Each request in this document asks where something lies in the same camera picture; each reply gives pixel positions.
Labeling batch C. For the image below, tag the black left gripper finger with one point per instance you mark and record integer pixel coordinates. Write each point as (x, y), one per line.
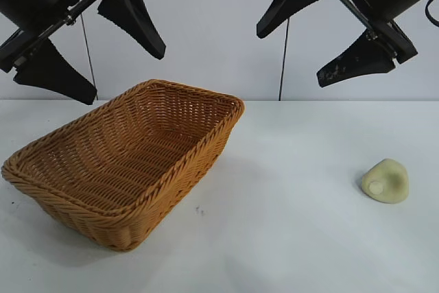
(133, 18)
(58, 73)

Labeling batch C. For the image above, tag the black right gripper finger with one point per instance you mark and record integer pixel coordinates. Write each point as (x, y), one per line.
(360, 63)
(291, 1)

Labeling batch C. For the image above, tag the brown woven wicker basket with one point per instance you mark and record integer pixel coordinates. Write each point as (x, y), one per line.
(113, 169)

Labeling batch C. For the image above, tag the pale yellow egg yolk pastry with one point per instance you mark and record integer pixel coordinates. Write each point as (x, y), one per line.
(389, 178)

